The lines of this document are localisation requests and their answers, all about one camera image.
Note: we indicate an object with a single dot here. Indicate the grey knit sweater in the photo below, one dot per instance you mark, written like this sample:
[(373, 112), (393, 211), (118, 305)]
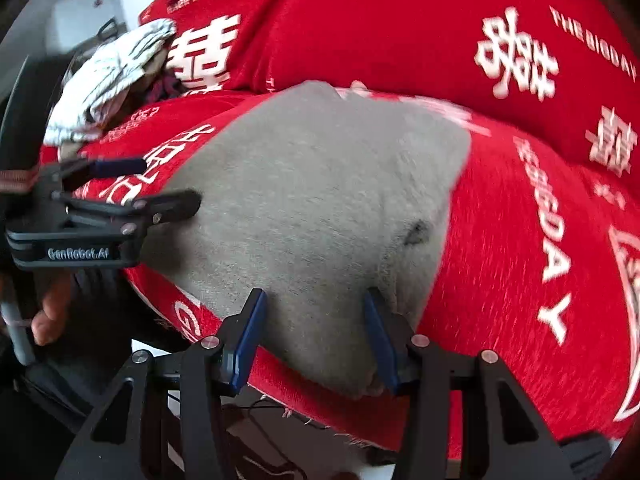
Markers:
[(310, 185)]

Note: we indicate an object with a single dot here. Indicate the dark ribbed object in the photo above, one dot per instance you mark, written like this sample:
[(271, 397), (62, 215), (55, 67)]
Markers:
[(585, 452)]

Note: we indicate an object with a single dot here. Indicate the person's left hand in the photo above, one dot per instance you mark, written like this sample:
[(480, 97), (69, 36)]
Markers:
[(47, 315)]

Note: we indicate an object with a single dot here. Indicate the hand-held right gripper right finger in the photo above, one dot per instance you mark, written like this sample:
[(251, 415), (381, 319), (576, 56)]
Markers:
[(381, 345)]

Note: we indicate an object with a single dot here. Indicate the light striped cloth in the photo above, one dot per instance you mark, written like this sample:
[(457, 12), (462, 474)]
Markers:
[(110, 75)]

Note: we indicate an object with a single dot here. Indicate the dark plaid cloth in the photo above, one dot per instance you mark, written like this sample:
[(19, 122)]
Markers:
[(165, 87)]

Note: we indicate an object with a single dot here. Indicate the red wedding sofa cover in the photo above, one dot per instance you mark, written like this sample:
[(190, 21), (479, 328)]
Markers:
[(500, 260)]

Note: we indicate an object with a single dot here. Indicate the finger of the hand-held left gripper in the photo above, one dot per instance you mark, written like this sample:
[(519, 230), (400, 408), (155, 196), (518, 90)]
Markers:
[(122, 165), (172, 205)]

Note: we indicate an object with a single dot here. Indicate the person's left forearm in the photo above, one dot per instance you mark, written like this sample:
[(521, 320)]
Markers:
[(45, 400)]

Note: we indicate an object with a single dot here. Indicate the black chair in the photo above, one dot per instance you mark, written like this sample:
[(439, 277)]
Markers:
[(107, 30)]

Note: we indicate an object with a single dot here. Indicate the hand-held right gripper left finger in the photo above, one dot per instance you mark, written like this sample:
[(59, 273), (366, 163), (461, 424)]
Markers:
[(247, 340)]

